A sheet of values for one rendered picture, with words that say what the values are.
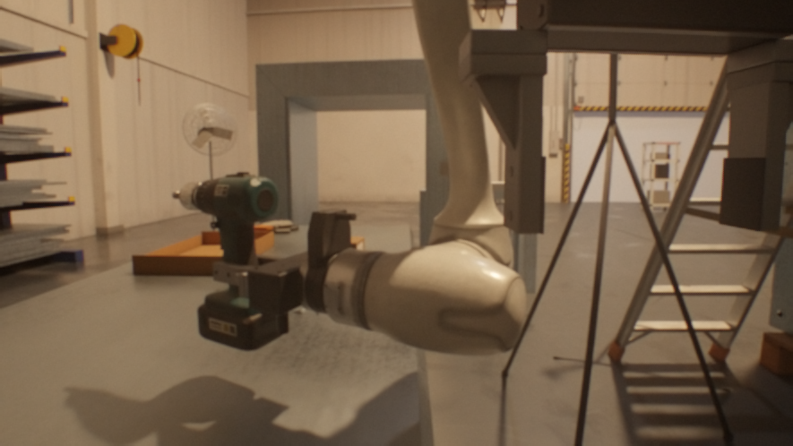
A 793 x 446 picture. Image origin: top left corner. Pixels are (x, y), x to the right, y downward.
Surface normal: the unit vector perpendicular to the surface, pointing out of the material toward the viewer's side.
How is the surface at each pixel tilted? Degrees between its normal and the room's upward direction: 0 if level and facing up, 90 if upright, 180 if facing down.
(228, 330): 90
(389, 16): 90
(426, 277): 47
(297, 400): 0
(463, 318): 88
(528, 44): 90
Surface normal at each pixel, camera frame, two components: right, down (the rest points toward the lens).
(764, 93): -1.00, 0.00
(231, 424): 0.00, -1.00
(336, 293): -0.44, 0.08
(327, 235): 0.90, 0.04
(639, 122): -0.08, 0.09
